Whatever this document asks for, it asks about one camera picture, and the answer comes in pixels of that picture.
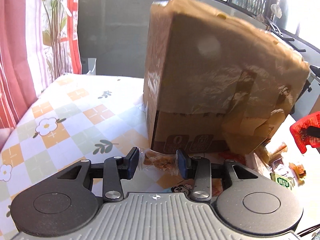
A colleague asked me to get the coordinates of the clear brown biscuit packet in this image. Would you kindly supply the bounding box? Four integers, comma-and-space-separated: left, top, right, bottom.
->
139, 148, 179, 176

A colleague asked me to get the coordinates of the red snack packet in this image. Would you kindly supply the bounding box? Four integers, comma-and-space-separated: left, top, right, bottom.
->
290, 111, 320, 154

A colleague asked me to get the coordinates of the floral checkered tablecloth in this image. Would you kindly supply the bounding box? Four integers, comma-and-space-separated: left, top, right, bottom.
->
1, 74, 319, 239

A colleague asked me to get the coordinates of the brown cardboard box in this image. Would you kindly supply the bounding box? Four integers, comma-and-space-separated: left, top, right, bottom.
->
143, 0, 310, 155

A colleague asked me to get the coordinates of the green white snack packet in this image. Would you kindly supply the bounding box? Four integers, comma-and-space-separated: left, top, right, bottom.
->
270, 173, 295, 190

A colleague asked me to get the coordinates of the white small bin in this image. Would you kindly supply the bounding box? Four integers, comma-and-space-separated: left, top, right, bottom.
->
81, 57, 97, 75

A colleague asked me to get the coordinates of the red white curtain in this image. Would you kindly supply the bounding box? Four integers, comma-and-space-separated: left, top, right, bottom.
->
1, 0, 82, 128

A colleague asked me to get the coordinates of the black exercise bike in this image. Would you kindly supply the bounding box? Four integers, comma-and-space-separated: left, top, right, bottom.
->
266, 17, 319, 96

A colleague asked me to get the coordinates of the artificial green plant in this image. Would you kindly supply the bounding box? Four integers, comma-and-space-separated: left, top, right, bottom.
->
40, 0, 72, 81

